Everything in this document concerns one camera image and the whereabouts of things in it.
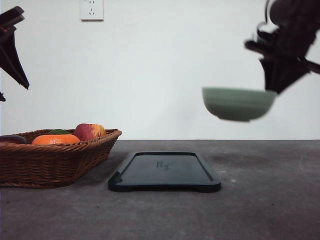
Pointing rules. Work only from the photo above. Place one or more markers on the orange tangerine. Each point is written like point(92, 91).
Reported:
point(55, 139)

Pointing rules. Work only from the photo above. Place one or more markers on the green avocado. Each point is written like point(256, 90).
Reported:
point(59, 132)

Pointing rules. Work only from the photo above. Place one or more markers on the red striped apple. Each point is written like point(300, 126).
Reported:
point(89, 131)

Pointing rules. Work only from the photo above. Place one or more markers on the white wall power socket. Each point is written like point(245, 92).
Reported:
point(92, 10)

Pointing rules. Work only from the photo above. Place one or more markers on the black rectangular tray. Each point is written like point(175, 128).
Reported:
point(164, 171)

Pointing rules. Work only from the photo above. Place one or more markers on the brown woven wicker basket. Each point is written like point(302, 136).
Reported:
point(53, 158)

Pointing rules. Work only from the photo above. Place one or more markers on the dark red plum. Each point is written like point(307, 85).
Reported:
point(12, 139)

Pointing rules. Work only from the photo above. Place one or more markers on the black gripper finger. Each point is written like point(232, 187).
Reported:
point(284, 65)
point(10, 59)

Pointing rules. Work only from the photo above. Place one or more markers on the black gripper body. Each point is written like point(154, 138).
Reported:
point(298, 22)
point(8, 19)

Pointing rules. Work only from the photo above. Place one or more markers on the green ceramic bowl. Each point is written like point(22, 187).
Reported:
point(238, 104)

